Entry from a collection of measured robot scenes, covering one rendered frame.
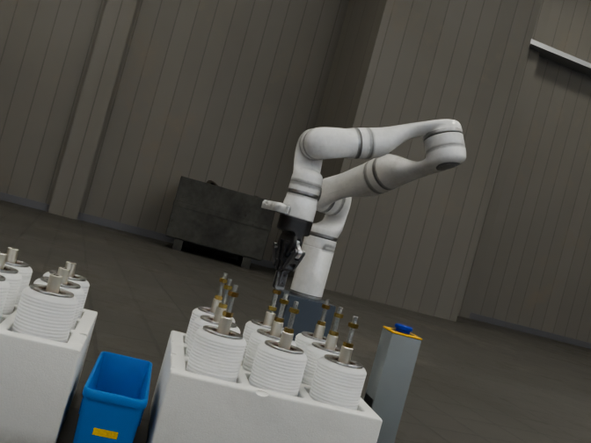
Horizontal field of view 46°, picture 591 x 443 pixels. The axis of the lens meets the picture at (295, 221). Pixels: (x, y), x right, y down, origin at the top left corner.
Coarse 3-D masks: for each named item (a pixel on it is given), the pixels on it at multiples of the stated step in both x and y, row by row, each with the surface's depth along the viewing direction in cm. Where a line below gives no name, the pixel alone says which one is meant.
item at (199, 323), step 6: (198, 318) 137; (198, 324) 135; (204, 324) 134; (210, 324) 134; (192, 330) 136; (234, 330) 135; (192, 336) 136; (192, 342) 135; (186, 348) 137; (186, 354) 136
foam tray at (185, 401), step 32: (160, 384) 138; (192, 384) 118; (224, 384) 119; (160, 416) 117; (192, 416) 118; (224, 416) 119; (256, 416) 120; (288, 416) 121; (320, 416) 122; (352, 416) 123
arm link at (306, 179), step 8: (296, 144) 154; (296, 152) 154; (296, 160) 153; (304, 160) 154; (312, 160) 154; (320, 160) 155; (296, 168) 151; (304, 168) 151; (312, 168) 153; (320, 168) 155; (296, 176) 150; (304, 176) 149; (312, 176) 149; (320, 176) 151; (296, 184) 149; (304, 184) 149; (312, 184) 149; (320, 184) 151; (296, 192) 149; (304, 192) 149; (312, 192) 149
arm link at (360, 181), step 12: (360, 168) 178; (372, 168) 173; (324, 180) 189; (336, 180) 185; (348, 180) 180; (360, 180) 177; (372, 180) 174; (324, 192) 187; (336, 192) 184; (348, 192) 181; (360, 192) 179; (372, 192) 177; (324, 204) 188
